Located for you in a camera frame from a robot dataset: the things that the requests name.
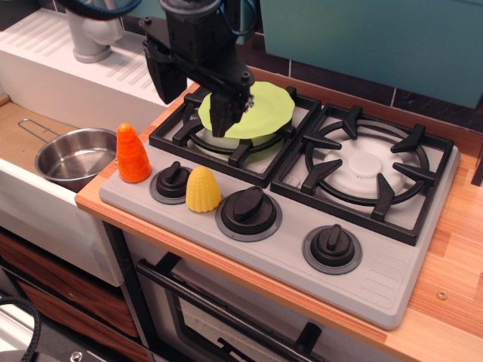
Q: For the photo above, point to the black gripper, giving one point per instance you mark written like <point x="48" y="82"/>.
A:
<point x="202" y="49"/>

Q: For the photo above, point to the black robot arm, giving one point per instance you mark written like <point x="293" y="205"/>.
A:
<point x="198" y="8"/>

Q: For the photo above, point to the yellow toy corn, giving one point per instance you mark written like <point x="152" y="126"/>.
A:
<point x="202" y="191"/>

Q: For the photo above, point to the black left burner grate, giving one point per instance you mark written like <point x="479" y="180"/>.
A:
<point x="256" y="165"/>

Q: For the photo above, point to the black burner grate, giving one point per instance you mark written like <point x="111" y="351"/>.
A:
<point x="381" y="176"/>
<point x="256" y="165"/>

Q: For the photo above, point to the white left burner disc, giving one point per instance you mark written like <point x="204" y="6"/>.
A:
<point x="206" y="135"/>

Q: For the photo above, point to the white burner disc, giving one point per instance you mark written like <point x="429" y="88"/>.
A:
<point x="206" y="135"/>
<point x="362" y="161"/>

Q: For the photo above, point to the light green plastic plate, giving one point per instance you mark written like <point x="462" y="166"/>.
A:
<point x="273" y="108"/>

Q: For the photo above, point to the orange toy carrot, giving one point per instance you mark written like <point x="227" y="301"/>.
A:
<point x="133" y="162"/>

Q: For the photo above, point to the black left stove knob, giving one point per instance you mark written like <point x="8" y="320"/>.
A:
<point x="170" y="184"/>

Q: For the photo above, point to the black stove knob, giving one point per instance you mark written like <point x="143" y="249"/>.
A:
<point x="249" y="215"/>
<point x="170" y="184"/>
<point x="332" y="250"/>

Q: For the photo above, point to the grey toy faucet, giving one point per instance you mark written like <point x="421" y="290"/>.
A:
<point x="92" y="39"/>

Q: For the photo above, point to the black middle stove knob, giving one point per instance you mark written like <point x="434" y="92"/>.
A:
<point x="249" y="215"/>

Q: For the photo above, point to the stainless steel pot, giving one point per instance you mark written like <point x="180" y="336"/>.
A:
<point x="73" y="159"/>

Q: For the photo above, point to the white toy sink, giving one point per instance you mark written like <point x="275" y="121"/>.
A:
<point x="46" y="91"/>

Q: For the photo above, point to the white right burner disc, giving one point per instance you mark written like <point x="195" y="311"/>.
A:
<point x="362" y="161"/>

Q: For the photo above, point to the black right burner grate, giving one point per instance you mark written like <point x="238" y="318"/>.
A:
<point x="381" y="176"/>

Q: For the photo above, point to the black right stove knob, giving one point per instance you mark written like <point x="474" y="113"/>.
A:
<point x="332" y="250"/>

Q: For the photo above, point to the grey toy stove top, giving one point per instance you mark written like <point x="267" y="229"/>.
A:
<point x="378" y="290"/>

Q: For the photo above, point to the black oven door handle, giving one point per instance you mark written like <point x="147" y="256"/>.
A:
<point x="161" y="274"/>

